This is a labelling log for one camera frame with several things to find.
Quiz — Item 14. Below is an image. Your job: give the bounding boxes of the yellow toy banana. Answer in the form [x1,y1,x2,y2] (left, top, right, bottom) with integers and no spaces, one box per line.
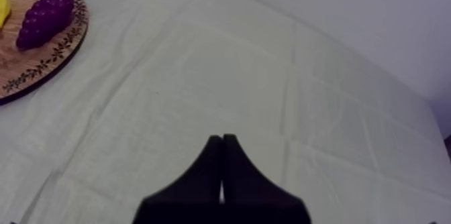
[0,0,12,29]

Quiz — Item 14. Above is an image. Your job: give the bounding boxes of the round wooden board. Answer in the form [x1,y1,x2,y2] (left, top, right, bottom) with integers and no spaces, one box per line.
[0,0,90,106]

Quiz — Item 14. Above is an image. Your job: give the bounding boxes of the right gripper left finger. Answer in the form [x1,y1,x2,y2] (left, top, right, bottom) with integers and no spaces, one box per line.
[132,134,223,224]

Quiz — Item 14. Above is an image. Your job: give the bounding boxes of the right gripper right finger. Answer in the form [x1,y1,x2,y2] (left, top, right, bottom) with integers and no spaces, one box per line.
[219,133,312,224]

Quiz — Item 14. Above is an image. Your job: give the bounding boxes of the purple toy grapes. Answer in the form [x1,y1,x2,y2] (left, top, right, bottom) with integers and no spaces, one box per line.
[15,0,77,52]

